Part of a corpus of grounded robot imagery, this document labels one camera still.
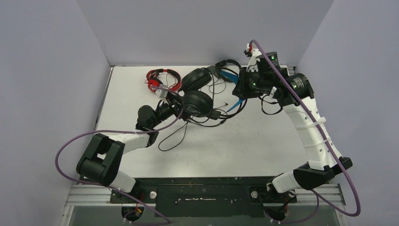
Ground small black headphones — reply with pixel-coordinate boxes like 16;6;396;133
206;59;242;94

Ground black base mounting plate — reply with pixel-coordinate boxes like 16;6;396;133
78;176;312;219

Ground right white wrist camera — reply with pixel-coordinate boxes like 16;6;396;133
244;43;262;69

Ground large black blue headphones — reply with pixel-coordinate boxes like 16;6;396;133
170;66;247;130

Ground red headphones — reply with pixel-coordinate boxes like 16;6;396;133
144;68;182;93

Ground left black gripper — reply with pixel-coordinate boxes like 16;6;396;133
151;91;199;128

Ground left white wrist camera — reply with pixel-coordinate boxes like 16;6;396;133
150;84;169;101

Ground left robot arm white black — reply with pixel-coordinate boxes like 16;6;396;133
76;93;183;202

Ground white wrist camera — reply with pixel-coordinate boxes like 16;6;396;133
150;84;169;101
244;43;262;69

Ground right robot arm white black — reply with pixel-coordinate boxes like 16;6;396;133
232;49;353;202

